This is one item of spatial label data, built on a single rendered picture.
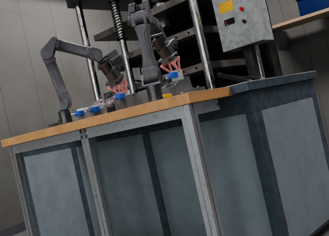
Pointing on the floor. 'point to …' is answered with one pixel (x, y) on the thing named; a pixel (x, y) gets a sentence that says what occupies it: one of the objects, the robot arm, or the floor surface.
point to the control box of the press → (243, 23)
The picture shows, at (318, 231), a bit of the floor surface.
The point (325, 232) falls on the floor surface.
